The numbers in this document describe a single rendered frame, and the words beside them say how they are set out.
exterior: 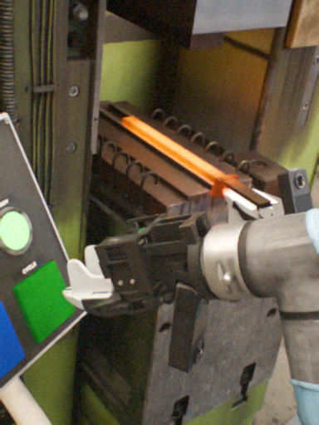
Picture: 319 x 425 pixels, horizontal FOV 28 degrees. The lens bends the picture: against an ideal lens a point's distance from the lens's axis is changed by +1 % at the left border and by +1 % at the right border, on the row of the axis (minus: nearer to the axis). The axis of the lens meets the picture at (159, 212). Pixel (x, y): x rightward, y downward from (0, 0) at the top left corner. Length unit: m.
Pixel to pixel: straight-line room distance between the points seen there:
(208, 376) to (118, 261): 0.73
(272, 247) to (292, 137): 0.92
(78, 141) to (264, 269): 0.59
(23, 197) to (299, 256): 0.37
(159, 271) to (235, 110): 0.81
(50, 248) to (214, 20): 0.42
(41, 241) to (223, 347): 0.61
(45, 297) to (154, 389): 0.51
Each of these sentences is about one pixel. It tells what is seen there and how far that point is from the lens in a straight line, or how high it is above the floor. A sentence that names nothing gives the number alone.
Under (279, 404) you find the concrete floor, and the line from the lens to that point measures 2.19.
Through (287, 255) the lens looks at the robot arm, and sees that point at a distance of 0.57.
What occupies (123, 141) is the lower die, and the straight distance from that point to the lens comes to 1.28.
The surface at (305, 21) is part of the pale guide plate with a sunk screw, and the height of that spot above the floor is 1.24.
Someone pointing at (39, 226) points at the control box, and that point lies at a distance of 0.81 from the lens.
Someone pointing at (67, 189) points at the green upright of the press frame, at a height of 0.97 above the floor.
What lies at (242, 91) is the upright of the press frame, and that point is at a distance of 1.41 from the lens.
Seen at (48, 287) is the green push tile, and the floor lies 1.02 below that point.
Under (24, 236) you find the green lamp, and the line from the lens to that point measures 0.79.
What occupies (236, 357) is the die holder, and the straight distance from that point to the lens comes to 1.39.
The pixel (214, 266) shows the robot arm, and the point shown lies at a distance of 0.60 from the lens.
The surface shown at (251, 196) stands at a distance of 1.09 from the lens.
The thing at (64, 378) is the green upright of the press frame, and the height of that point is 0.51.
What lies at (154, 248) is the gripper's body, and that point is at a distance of 0.65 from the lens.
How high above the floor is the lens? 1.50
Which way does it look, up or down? 30 degrees down
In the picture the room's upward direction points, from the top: 8 degrees clockwise
